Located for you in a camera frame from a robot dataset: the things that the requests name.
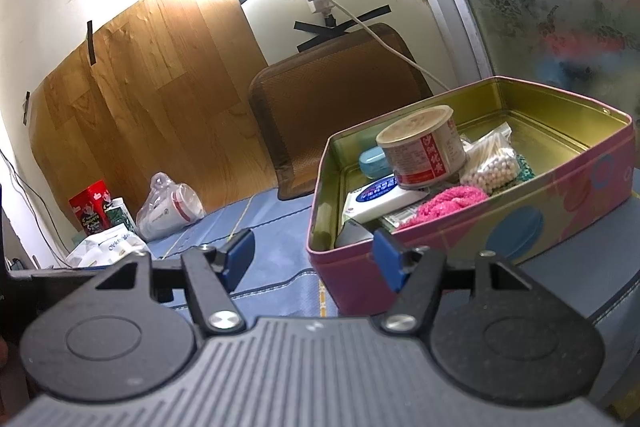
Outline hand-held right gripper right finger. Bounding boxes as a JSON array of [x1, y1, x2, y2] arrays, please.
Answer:
[[372, 228, 538, 335]]

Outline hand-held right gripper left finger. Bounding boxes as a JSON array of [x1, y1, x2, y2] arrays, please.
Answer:
[[95, 228, 256, 335]]

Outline pink fluffy cloth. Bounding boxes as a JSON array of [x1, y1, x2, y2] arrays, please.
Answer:
[[397, 186, 490, 230]]

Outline pink tin box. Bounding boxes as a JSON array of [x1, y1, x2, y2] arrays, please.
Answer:
[[306, 76, 635, 319]]

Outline bag of white beads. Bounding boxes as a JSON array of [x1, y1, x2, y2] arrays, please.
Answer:
[[460, 154, 521, 196]]

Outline blue tablecloth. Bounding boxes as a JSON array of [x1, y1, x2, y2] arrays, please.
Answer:
[[135, 187, 351, 320]]

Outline flat green sachet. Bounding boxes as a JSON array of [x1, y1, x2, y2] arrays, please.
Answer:
[[382, 202, 433, 228]]

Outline plastic bag of cups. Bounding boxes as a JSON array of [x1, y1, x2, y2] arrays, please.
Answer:
[[136, 172, 206, 242]]

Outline light blue case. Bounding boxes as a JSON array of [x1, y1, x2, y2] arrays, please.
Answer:
[[358, 146, 387, 180]]

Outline large white tissue pack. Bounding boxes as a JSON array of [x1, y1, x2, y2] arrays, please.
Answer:
[[65, 229, 153, 269]]

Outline round tin can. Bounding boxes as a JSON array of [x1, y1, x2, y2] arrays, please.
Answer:
[[376, 105, 468, 188]]

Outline red printed box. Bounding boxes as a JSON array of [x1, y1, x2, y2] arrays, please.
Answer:
[[68, 180, 112, 237]]

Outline bag of cotton swabs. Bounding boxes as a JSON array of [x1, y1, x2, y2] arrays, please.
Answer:
[[462, 122, 515, 170]]

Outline brown woven mat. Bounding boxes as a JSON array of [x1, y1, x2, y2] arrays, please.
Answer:
[[248, 23, 436, 202]]

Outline green beads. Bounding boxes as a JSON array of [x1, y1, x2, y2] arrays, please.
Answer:
[[512, 154, 536, 182]]

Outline black tape strips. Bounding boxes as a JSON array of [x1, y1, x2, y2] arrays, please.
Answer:
[[294, 6, 392, 52]]

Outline frosted patterned glass door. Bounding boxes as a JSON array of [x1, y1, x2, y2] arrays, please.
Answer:
[[392, 0, 640, 168]]

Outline black cable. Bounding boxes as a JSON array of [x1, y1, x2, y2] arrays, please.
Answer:
[[0, 149, 71, 268]]

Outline wood pattern wall panel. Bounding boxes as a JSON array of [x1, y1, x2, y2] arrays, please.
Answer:
[[27, 0, 281, 220]]

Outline white power cable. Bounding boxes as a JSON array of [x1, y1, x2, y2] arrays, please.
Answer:
[[327, 0, 451, 94]]

